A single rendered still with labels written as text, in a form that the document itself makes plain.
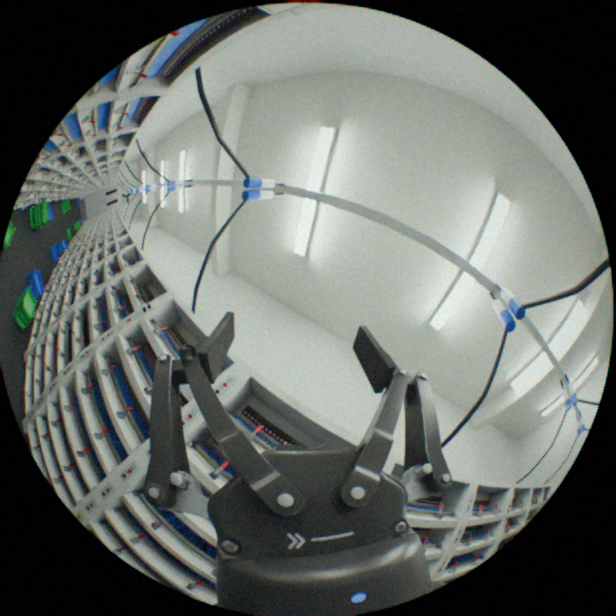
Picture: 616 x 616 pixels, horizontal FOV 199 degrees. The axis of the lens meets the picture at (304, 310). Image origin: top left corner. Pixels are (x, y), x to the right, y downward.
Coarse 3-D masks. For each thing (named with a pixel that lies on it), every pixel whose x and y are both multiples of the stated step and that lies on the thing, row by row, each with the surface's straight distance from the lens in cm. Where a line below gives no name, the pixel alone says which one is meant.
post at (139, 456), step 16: (240, 368) 77; (240, 384) 74; (192, 400) 75; (224, 400) 72; (240, 400) 86; (192, 432) 73; (208, 432) 86; (144, 448) 82; (128, 464) 87; (144, 464) 82; (112, 480) 95; (128, 480) 88; (144, 480) 89; (96, 496) 107; (112, 496) 98; (96, 512) 112
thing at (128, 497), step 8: (136, 488) 92; (128, 496) 93; (144, 496) 97; (128, 504) 93; (136, 504) 92; (136, 512) 91; (144, 512) 92; (144, 520) 90; (152, 520) 92; (152, 528) 90; (160, 528) 91; (160, 536) 89; (168, 536) 91; (168, 544) 89; (176, 544) 91; (184, 544) 93; (208, 544) 99; (176, 552) 89; (184, 552) 90; (184, 560) 91; (192, 560) 90; (200, 560) 92; (192, 568) 93; (200, 568) 90; (208, 568) 92; (208, 576) 92
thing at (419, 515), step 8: (432, 496) 125; (408, 504) 112; (416, 504) 119; (424, 504) 123; (432, 504) 128; (440, 504) 113; (408, 512) 103; (416, 512) 104; (424, 512) 109; (432, 512) 114; (440, 512) 112; (448, 512) 126; (456, 512) 127; (464, 512) 124; (408, 520) 94; (416, 520) 98; (424, 520) 101; (432, 520) 106; (440, 520) 110; (448, 520) 116; (456, 520) 122
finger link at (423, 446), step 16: (416, 384) 15; (416, 400) 14; (432, 400) 14; (416, 416) 13; (432, 416) 13; (416, 432) 13; (432, 432) 12; (416, 448) 12; (432, 448) 11; (416, 464) 12; (432, 464) 11; (432, 480) 11; (448, 480) 11
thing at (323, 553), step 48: (240, 480) 8; (288, 480) 8; (336, 480) 8; (384, 480) 9; (240, 528) 8; (288, 528) 8; (336, 528) 8; (384, 528) 9; (240, 576) 7; (288, 576) 6; (336, 576) 6; (384, 576) 6
